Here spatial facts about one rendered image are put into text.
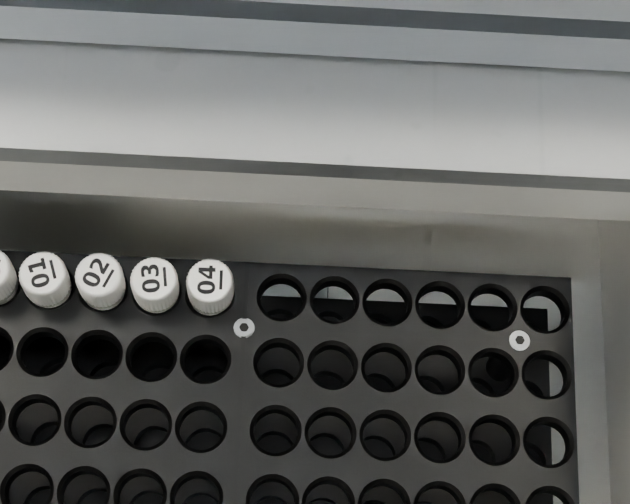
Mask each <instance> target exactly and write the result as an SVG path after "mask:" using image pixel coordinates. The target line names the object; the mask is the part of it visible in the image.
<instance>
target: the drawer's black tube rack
mask: <svg viewBox="0 0 630 504"><path fill-rule="evenodd" d="M249 270H250V262H245V279H244V297H243V315H242V318H240V319H238V320H237V321H236V322H235V324H234V327H212V326H191V325H169V324H147V323H126V322H104V321H82V320H60V319H39V318H17V317H0V504H553V495H554V496H556V497H557V498H559V499H560V500H561V501H562V503H563V504H579V482H578V455H577V428H576V401H575V374H574V347H573V343H560V342H538V341H530V339H529V336H528V335H527V334H526V333H525V332H523V331H520V330H519V331H515V332H513V333H512V334H511V335H510V338H509V340H494V339H473V338H451V337H429V336H408V335H386V334H364V333H343V332H321V331H299V330H277V329H256V328H254V324H253V322H252V321H251V320H250V319H248V318H247V307H248V288H249ZM549 361H550V362H551V363H553V364H554V365H556V366H557V367H558V369H559V370H560V372H561V374H562V377H563V386H562V389H561V391H560V393H559V394H557V395H555V396H551V397H550V380H549ZM551 427H552V428H554V429H556V430H557V431H558V432H559V433H560V434H561V436H562V438H563V439H564V443H565V454H564V456H563V459H562V460H561V461H560V462H559V463H557V464H553V465H552V447H551Z"/></svg>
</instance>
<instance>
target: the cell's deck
mask: <svg viewBox="0 0 630 504"><path fill-rule="evenodd" d="M0 190H9V191H29V192H49V193H69V194H90V195H110V196H130V197H150V198H171V199H191V200H211V201H231V202H252V203H272V204H292V205H312V206H333V207H353V208H373V209H394V210H414V211H434V212H454V213H475V214H495V215H515V216H535V217H556V218H576V219H596V220H616V221H630V72H621V71H603V70H584V69H565V68H546V67H528V66H509V65H490V64H471V63H453V62H434V61H415V60H396V59H377V58H359V57H340V56H321V55H302V54H284V53H265V52H246V51H227V50H209V49H190V48H171V47H152V46H134V45H115V44H96V43H77V42H58V41H40V40H21V39H2V38H0Z"/></svg>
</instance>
